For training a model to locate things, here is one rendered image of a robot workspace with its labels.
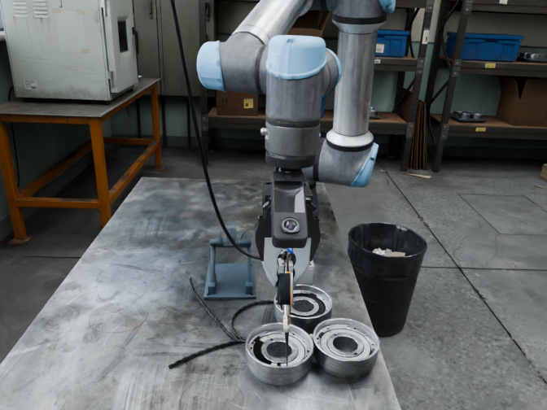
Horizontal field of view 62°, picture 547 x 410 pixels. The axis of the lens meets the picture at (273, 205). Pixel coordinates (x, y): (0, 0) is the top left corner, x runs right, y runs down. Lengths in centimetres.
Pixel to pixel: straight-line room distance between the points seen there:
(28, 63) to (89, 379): 240
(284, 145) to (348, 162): 54
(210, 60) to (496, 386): 173
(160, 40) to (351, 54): 353
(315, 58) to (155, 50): 394
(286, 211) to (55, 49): 243
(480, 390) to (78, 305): 158
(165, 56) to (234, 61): 377
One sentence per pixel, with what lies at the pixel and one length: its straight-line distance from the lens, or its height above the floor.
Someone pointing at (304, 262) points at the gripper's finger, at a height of 97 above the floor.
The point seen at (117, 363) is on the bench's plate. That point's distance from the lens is 79.
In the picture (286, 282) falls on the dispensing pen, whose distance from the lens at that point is 69.
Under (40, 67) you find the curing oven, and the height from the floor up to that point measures 98.
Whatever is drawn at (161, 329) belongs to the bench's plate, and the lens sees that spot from 84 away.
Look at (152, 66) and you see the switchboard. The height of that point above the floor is 82.
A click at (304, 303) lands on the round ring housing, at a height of 82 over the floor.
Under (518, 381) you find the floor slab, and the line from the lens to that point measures 218.
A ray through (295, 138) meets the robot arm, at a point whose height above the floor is 116.
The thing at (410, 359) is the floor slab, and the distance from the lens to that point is 210.
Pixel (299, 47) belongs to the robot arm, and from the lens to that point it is 59.
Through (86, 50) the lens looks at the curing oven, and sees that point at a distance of 285.
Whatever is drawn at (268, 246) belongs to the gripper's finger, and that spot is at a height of 100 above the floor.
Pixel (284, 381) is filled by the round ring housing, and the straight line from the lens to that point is 72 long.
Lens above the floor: 131
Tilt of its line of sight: 23 degrees down
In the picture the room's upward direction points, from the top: 2 degrees clockwise
